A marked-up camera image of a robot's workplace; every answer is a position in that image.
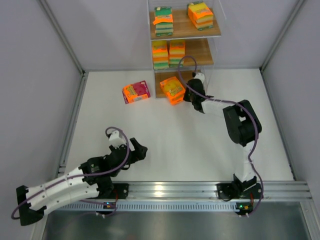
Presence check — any orange scrub box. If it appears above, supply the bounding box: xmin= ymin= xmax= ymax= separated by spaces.
xmin=160 ymin=76 xmax=186 ymax=106

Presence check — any orange green sponge pack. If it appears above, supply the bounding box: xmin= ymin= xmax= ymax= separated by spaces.
xmin=168 ymin=39 xmax=186 ymax=68

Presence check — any pink orange sponge box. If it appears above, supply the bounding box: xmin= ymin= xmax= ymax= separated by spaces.
xmin=122 ymin=80 xmax=151 ymax=104

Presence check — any yellow sponge pack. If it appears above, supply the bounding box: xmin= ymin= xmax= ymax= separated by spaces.
xmin=151 ymin=40 xmax=169 ymax=70
xmin=187 ymin=1 xmax=214 ymax=31

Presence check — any green top sponge pack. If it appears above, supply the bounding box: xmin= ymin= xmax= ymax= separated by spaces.
xmin=152 ymin=6 xmax=174 ymax=37

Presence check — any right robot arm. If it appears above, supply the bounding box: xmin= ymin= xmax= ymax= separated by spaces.
xmin=183 ymin=73 xmax=262 ymax=201

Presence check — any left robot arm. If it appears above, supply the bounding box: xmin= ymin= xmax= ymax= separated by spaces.
xmin=16 ymin=137 xmax=148 ymax=226

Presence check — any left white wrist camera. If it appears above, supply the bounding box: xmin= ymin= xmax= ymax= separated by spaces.
xmin=106 ymin=130 xmax=126 ymax=148

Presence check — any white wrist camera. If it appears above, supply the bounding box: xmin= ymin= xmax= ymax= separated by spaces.
xmin=106 ymin=130 xmax=126 ymax=148
xmin=192 ymin=72 xmax=206 ymax=82

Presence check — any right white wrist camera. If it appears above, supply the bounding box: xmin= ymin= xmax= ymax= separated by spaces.
xmin=192 ymin=72 xmax=206 ymax=82

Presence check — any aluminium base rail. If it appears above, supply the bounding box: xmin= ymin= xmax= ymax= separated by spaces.
xmin=58 ymin=181 xmax=312 ymax=212

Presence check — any white wire wooden shelf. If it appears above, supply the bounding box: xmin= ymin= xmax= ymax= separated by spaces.
xmin=146 ymin=0 xmax=227 ymax=99

